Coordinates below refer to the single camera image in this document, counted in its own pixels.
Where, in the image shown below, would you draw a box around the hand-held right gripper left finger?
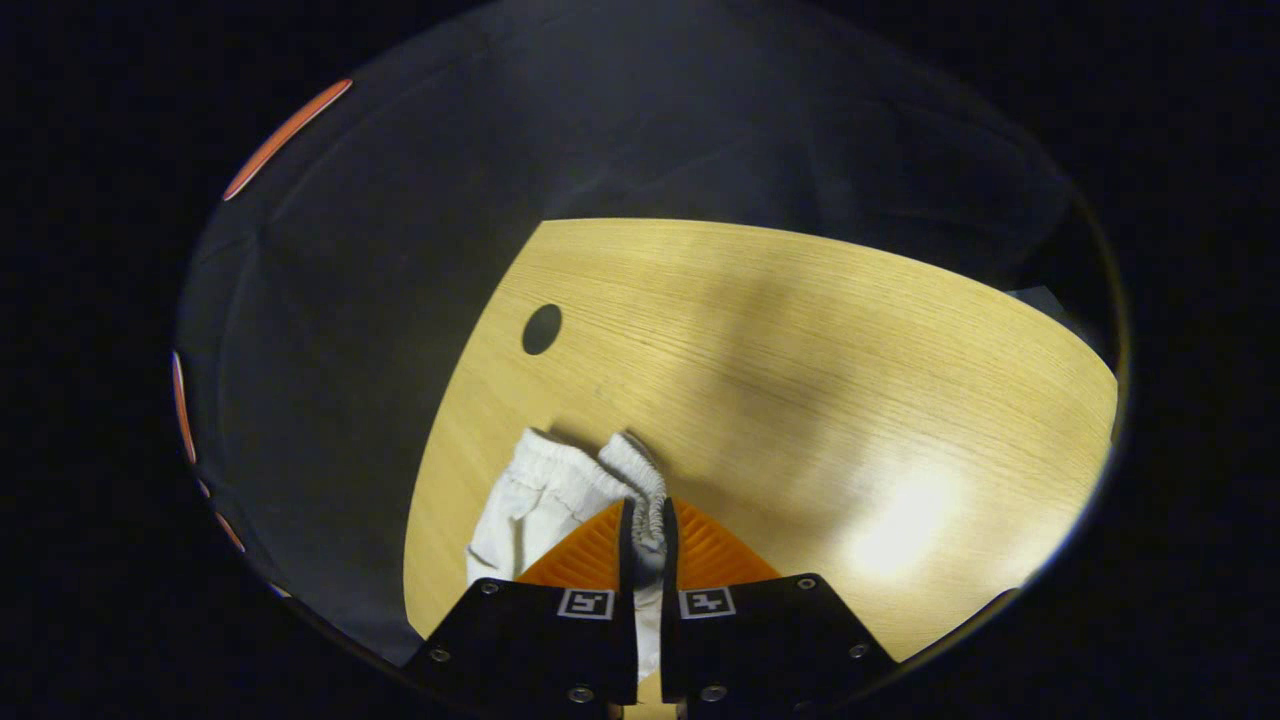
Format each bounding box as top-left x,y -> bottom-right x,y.
405,498 -> 639,706

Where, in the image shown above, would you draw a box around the white jeans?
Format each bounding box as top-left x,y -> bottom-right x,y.
466,428 -> 669,683

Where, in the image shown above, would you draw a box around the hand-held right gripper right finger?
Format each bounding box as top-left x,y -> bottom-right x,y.
662,497 -> 899,707

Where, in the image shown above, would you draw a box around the black backdrop cloth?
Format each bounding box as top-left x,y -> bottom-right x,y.
172,5 -> 1121,666

